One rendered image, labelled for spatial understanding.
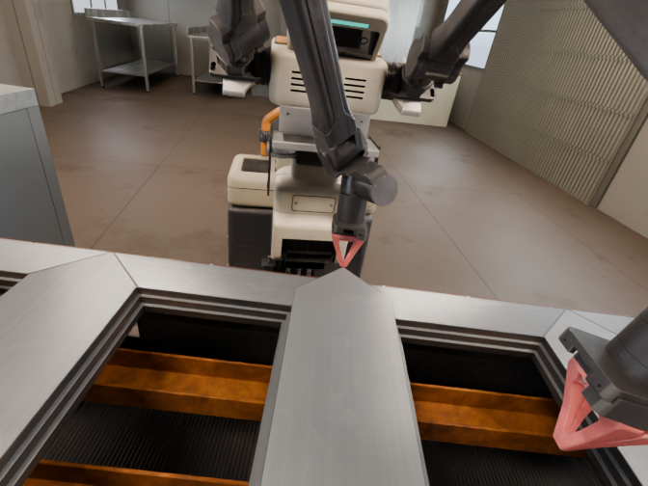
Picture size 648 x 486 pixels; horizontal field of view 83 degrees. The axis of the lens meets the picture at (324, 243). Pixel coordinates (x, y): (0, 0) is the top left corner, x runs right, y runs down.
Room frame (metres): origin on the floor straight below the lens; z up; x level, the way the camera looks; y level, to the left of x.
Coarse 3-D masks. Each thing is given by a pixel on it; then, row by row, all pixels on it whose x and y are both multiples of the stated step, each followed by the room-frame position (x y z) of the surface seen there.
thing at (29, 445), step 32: (0, 288) 0.45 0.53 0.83; (128, 320) 0.42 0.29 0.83; (224, 320) 0.46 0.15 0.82; (256, 320) 0.46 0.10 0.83; (288, 320) 0.46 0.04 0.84; (96, 352) 0.34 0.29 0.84; (512, 352) 0.48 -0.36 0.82; (544, 352) 0.47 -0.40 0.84; (64, 384) 0.28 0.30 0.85; (64, 416) 0.25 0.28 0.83; (416, 416) 0.32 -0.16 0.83; (32, 448) 0.21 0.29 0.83; (256, 448) 0.25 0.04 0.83; (608, 448) 0.31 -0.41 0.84; (0, 480) 0.17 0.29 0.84; (256, 480) 0.21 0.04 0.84; (608, 480) 0.27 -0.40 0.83
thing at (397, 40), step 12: (396, 0) 7.72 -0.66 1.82; (408, 0) 7.75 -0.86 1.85; (396, 12) 7.72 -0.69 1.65; (408, 12) 7.76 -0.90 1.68; (396, 24) 7.73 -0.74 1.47; (408, 24) 7.77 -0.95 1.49; (396, 36) 7.74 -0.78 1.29; (408, 36) 7.78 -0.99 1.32; (384, 48) 7.70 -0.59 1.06; (396, 48) 7.75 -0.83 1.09; (408, 48) 7.79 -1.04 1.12; (384, 60) 7.71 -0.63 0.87; (396, 60) 7.75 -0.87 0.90
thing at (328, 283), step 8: (320, 280) 0.57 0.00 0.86; (328, 280) 0.57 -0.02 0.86; (336, 280) 0.57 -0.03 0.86; (344, 280) 0.58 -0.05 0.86; (352, 280) 0.58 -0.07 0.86; (360, 280) 0.58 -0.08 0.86; (296, 288) 0.53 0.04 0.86; (304, 288) 0.53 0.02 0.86; (312, 288) 0.53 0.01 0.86; (320, 288) 0.54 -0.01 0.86; (328, 288) 0.54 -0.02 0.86; (336, 288) 0.54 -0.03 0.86; (344, 288) 0.55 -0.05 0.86; (352, 288) 0.55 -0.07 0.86; (360, 288) 0.56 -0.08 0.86; (368, 288) 0.56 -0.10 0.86; (360, 296) 0.53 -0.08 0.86; (368, 296) 0.54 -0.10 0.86; (376, 296) 0.54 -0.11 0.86; (384, 296) 0.54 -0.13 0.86
